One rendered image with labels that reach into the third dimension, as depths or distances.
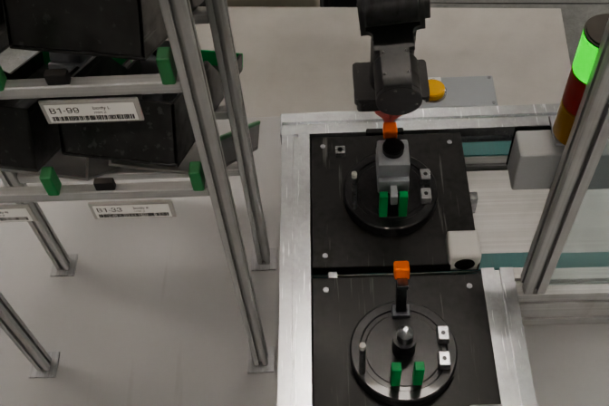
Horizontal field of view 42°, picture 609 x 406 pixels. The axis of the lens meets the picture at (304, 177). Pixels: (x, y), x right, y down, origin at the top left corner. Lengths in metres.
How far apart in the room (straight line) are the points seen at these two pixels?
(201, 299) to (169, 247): 0.11
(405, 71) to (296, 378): 0.43
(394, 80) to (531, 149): 0.18
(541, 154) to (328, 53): 0.71
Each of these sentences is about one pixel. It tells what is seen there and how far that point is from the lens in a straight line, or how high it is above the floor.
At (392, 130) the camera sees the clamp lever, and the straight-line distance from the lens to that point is 1.16.
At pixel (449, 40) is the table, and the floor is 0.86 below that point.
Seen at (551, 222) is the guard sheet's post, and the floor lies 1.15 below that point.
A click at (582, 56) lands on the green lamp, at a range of 0.85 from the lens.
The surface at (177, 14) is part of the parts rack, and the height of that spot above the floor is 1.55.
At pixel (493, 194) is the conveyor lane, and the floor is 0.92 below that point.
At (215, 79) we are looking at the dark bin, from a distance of 0.96.
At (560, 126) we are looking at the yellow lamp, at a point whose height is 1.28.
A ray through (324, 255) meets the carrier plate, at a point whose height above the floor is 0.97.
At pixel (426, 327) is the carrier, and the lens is 1.09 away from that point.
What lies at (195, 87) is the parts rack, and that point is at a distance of 0.71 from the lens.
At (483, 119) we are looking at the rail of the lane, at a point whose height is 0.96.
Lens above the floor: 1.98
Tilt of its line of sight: 54 degrees down
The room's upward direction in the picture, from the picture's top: 5 degrees counter-clockwise
